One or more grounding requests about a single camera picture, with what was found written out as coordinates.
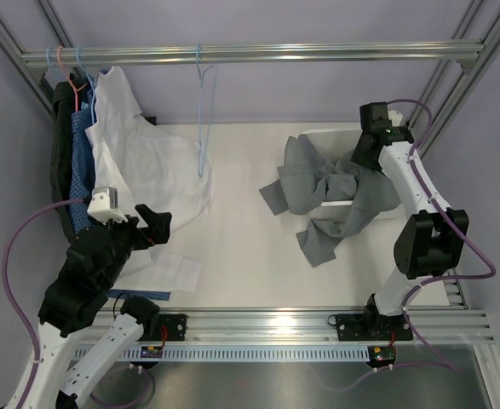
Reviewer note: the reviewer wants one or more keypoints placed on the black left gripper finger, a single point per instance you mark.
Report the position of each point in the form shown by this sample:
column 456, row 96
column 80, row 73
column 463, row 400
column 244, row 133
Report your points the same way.
column 153, row 235
column 152, row 218

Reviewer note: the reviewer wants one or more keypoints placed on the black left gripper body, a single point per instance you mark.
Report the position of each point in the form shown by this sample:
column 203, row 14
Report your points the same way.
column 124, row 235

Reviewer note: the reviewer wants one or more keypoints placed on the blue wire hanger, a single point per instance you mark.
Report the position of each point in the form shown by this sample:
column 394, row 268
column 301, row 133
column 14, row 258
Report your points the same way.
column 204, row 128

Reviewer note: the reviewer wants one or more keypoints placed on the grey button-up shirt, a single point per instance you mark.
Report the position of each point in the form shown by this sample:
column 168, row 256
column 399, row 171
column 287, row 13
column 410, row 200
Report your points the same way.
column 307, row 180

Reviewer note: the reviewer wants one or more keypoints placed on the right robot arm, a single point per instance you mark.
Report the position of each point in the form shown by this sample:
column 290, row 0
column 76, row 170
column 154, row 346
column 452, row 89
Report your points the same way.
column 429, row 245

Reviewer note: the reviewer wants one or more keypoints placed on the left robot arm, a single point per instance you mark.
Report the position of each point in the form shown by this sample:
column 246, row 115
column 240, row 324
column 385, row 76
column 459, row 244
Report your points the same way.
column 68, row 309

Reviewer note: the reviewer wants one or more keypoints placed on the white shirt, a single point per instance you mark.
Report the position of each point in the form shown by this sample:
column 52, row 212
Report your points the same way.
column 149, row 167

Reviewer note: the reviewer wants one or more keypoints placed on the blue checkered shirt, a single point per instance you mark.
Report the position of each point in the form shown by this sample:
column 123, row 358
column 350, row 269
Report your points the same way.
column 83, row 164

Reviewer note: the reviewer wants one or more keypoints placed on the black garment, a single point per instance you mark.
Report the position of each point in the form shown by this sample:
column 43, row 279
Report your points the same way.
column 61, row 153

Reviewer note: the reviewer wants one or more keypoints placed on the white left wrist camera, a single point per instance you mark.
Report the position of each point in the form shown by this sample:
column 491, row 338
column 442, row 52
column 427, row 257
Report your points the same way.
column 103, row 206

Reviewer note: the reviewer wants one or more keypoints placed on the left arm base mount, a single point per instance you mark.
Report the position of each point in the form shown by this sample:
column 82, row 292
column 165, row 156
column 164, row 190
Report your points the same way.
column 171, row 328

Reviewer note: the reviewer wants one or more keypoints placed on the aluminium hanging rail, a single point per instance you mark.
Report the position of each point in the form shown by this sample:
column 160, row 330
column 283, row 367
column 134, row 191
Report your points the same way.
column 288, row 52

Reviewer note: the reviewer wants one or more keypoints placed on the white slotted cable duct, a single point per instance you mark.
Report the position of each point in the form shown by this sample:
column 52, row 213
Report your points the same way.
column 239, row 353

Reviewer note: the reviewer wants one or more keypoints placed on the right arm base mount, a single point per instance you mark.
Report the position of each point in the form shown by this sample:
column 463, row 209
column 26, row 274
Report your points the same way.
column 370, row 325

